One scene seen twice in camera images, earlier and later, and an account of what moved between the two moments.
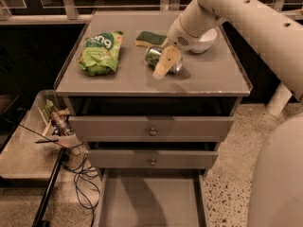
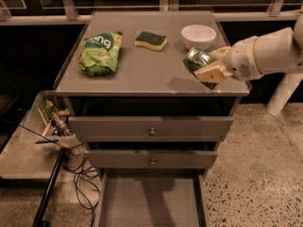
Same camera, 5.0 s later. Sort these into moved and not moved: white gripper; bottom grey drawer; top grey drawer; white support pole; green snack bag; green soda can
Moved: green soda can; white gripper
Not moved: bottom grey drawer; green snack bag; top grey drawer; white support pole
